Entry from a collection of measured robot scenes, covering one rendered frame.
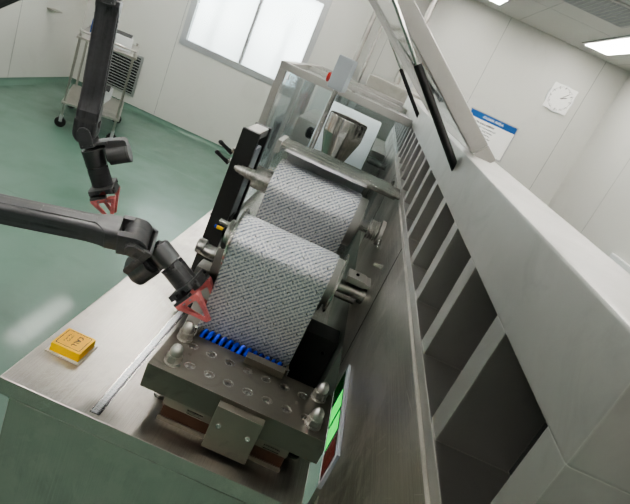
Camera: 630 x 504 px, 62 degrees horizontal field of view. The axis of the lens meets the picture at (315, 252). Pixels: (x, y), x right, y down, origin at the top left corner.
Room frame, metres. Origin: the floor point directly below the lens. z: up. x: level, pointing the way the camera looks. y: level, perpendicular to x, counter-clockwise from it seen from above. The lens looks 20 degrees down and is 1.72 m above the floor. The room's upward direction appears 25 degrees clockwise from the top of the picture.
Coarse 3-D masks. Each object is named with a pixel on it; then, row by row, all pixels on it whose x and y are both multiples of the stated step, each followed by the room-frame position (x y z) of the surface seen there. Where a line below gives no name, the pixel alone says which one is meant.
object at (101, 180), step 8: (96, 168) 1.33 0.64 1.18; (104, 168) 1.35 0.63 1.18; (96, 176) 1.33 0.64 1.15; (104, 176) 1.35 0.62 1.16; (96, 184) 1.34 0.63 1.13; (104, 184) 1.34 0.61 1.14; (112, 184) 1.36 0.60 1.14; (88, 192) 1.31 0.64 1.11; (96, 192) 1.32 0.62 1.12; (112, 192) 1.33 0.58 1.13
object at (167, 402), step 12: (168, 408) 0.88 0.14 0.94; (180, 408) 0.88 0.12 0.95; (168, 420) 0.88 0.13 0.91; (180, 420) 0.88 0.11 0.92; (192, 420) 0.88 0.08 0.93; (204, 420) 0.88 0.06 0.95; (192, 432) 0.88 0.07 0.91; (204, 432) 0.88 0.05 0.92; (264, 444) 0.88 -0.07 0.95; (252, 456) 0.88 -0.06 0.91; (264, 456) 0.88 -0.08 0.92; (276, 456) 0.88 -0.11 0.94; (276, 468) 0.88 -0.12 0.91
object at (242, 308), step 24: (216, 288) 1.06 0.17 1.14; (240, 288) 1.07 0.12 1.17; (264, 288) 1.07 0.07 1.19; (216, 312) 1.06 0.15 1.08; (240, 312) 1.07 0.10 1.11; (264, 312) 1.07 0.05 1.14; (288, 312) 1.07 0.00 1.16; (312, 312) 1.07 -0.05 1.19; (240, 336) 1.07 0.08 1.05; (264, 336) 1.07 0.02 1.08; (288, 336) 1.07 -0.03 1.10; (288, 360) 1.07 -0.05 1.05
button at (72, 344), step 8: (64, 336) 0.96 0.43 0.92; (72, 336) 0.97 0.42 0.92; (80, 336) 0.98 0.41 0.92; (88, 336) 1.00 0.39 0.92; (56, 344) 0.93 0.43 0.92; (64, 344) 0.94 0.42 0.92; (72, 344) 0.95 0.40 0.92; (80, 344) 0.96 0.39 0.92; (88, 344) 0.97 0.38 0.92; (56, 352) 0.93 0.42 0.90; (64, 352) 0.93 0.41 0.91; (72, 352) 0.93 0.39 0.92; (80, 352) 0.94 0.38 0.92
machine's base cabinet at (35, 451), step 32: (32, 416) 0.80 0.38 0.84; (0, 448) 0.80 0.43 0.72; (32, 448) 0.80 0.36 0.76; (64, 448) 0.80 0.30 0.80; (96, 448) 0.81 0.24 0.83; (0, 480) 0.80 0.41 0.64; (32, 480) 0.80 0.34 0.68; (64, 480) 0.80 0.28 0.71; (96, 480) 0.81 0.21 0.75; (128, 480) 0.81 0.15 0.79; (160, 480) 0.81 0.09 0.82; (192, 480) 0.81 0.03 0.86
